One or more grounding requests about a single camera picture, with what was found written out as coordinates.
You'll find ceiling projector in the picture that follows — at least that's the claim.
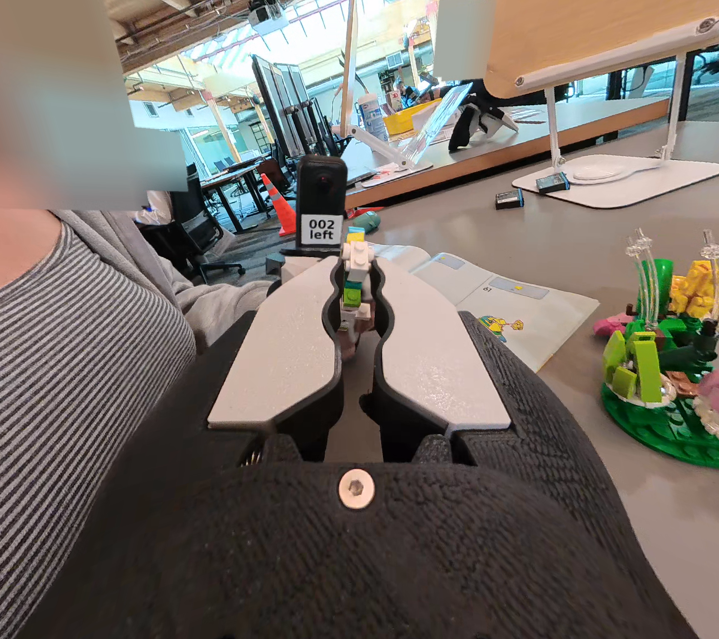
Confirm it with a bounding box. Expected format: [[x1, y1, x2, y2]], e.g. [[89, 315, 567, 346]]
[[247, 0, 289, 36]]

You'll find white wipes canister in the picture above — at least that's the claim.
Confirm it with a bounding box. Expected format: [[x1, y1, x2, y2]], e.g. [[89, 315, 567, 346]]
[[357, 93, 389, 143]]

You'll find person's left forearm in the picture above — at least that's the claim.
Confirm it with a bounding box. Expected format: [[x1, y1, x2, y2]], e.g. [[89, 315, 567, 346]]
[[174, 274, 277, 349]]

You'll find wood-edged grey table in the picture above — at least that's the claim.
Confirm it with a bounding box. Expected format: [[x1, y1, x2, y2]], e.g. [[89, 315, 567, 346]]
[[342, 99, 670, 211]]

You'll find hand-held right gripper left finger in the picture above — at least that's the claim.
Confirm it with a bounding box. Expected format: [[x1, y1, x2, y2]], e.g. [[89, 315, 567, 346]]
[[208, 257, 343, 433]]

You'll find yellow storage bin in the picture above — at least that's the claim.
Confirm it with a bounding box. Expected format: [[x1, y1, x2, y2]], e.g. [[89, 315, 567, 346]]
[[382, 100, 443, 137]]

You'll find brick instruction booklet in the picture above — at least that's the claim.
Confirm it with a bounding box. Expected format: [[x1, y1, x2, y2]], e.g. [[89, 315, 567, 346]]
[[371, 243, 601, 373]]

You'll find striped brick fish model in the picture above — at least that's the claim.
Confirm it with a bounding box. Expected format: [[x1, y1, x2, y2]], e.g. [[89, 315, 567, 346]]
[[339, 226, 377, 364]]

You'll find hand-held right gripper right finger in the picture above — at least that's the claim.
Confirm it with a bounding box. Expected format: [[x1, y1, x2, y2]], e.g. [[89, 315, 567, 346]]
[[372, 257, 512, 435]]

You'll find person's left hand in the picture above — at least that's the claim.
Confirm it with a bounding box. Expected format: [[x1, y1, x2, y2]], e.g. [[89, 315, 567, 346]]
[[339, 312, 377, 363]]

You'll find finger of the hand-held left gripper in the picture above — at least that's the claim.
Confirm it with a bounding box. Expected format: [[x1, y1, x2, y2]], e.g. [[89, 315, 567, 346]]
[[280, 258, 333, 284]]

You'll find black office chair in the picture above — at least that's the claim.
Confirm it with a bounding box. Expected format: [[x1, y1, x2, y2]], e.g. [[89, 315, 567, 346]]
[[167, 175, 247, 285]]

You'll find person's grey sweatshirt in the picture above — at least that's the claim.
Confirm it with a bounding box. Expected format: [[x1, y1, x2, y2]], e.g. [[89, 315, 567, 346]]
[[51, 209, 197, 348]]

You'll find orange traffic cone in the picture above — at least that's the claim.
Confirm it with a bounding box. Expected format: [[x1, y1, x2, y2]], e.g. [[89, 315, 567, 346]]
[[260, 173, 297, 237]]

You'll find grey desk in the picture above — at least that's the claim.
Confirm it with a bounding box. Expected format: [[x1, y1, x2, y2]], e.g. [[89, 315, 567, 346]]
[[343, 128, 719, 639]]

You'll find brick flower model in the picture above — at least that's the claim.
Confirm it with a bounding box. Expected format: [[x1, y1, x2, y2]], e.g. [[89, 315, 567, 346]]
[[594, 228, 719, 469]]

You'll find dark room divider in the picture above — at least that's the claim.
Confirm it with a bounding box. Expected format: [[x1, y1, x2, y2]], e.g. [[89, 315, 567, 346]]
[[251, 54, 339, 158]]

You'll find clear acrylic stand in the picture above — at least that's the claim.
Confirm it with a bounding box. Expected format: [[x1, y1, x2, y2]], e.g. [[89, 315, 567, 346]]
[[403, 82, 474, 166]]

